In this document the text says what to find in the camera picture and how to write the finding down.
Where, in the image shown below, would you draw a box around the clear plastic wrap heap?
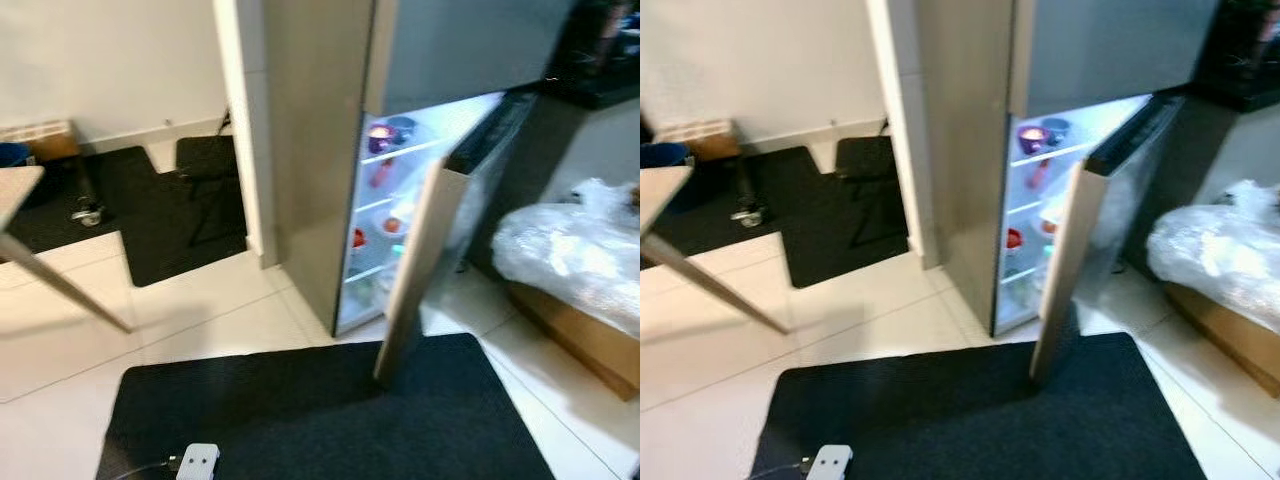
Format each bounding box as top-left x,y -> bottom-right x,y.
490,177 -> 641,338
1145,178 -> 1280,336

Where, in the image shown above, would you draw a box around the large cardboard box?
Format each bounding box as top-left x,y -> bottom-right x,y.
1165,282 -> 1280,401
505,280 -> 641,403

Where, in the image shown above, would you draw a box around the beige slatted box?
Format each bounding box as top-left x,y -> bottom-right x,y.
655,120 -> 741,163
0,120 -> 80,164

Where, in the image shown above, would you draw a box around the silver freezer door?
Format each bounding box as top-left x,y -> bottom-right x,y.
362,0 -> 581,118
1008,0 -> 1223,119

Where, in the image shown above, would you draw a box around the large black floor mat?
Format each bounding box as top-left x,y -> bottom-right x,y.
95,333 -> 557,480
750,332 -> 1209,480

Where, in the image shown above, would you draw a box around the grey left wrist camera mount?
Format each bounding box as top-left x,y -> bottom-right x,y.
175,443 -> 222,480
805,445 -> 855,480

